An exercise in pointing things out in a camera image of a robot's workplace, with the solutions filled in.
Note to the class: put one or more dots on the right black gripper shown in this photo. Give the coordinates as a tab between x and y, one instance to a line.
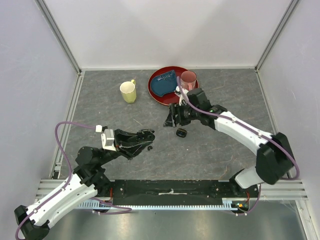
171	121

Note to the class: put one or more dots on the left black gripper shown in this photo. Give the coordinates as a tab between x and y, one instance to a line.
129	148

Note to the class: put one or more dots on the black glossy charging case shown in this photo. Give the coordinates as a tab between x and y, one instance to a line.
180	132

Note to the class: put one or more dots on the black oval charging case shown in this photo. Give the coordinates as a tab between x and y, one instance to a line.
145	135

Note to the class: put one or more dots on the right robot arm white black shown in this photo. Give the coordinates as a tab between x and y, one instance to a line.
274	157

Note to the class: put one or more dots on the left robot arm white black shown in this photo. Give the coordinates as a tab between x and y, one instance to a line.
86	181

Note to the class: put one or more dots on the red round tray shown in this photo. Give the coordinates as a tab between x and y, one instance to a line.
169	98

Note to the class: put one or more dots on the blue leaf-shaped dish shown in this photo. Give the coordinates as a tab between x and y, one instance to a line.
164	83

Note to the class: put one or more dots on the pink patterned mug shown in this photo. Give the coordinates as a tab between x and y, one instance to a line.
188	80

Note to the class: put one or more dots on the yellow-green mug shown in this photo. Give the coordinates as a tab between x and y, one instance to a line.
128	91

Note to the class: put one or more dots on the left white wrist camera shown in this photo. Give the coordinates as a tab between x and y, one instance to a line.
107	137

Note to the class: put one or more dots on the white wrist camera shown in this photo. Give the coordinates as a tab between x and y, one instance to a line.
107	137
178	93

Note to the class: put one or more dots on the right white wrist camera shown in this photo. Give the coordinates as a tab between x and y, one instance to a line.
178	93

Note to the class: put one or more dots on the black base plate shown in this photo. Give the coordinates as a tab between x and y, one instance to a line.
153	193

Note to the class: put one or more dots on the slotted cable duct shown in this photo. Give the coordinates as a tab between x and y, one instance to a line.
226	205

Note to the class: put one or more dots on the left aluminium frame post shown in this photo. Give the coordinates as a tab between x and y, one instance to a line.
42	5

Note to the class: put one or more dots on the aluminium frame post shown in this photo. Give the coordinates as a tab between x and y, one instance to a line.
42	5
277	32

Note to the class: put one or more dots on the right aluminium frame post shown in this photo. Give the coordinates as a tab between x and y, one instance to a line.
277	32

